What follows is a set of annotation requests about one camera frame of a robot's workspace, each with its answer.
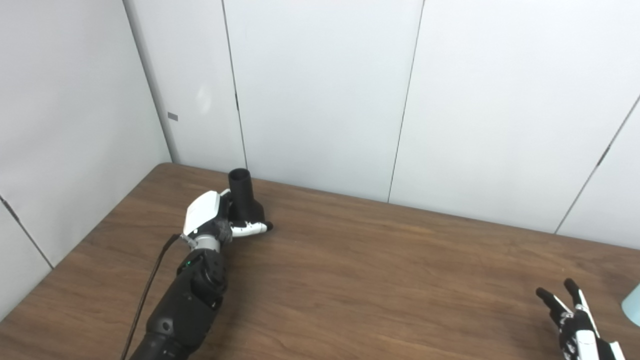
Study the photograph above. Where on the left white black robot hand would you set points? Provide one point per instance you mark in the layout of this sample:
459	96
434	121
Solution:
202	212

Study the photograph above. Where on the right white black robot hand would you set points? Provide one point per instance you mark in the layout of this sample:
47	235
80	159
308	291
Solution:
580	335

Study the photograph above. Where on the black nozzle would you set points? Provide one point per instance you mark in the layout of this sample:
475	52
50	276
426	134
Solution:
244	202

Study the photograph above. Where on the small gray wall sticker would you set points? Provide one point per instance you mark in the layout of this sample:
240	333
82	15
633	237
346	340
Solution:
172	116

